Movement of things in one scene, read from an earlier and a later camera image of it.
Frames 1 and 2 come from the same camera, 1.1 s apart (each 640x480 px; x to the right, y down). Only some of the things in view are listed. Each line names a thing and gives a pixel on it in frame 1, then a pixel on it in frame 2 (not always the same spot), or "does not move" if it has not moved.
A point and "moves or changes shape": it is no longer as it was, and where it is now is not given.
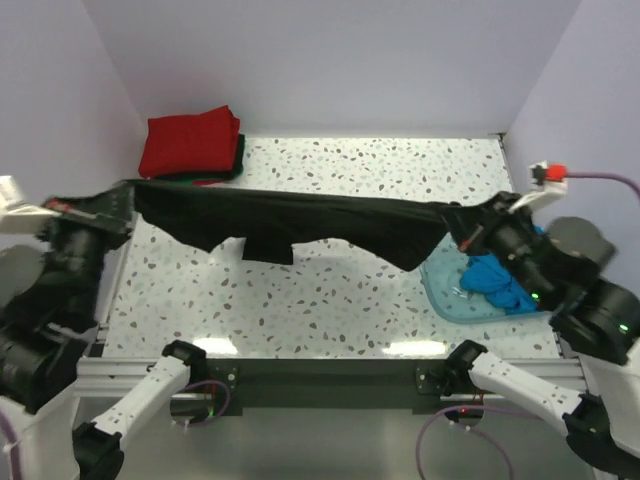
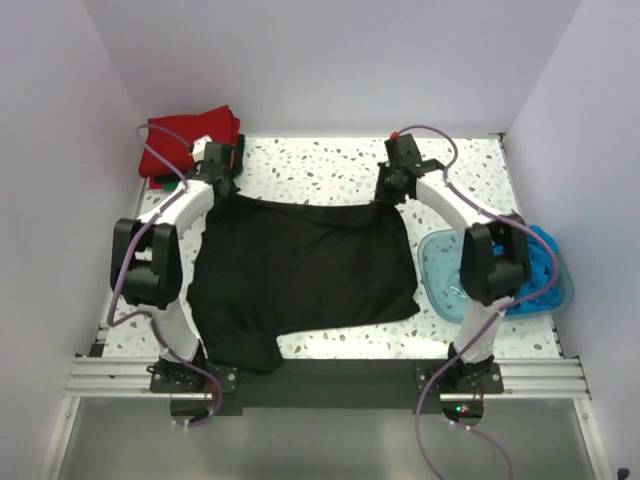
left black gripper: x=110 y=211 to x=233 y=188
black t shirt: x=267 y=223 moves or changes shape
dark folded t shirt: x=236 y=170 does not move
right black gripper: x=472 y=242 to x=381 y=194
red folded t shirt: x=202 y=142 does not move
